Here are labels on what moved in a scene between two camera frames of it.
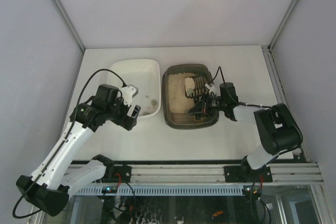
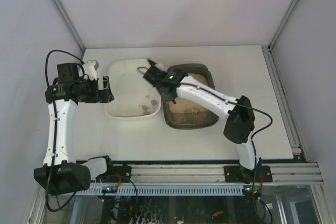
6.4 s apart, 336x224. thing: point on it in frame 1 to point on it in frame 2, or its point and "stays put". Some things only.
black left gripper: [128, 118] to [100, 91]
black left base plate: [125, 172] stays put
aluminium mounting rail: [300, 173] stays put
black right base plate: [240, 174] stays put
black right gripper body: [203, 105] to [151, 73]
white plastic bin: [145, 74] stays put
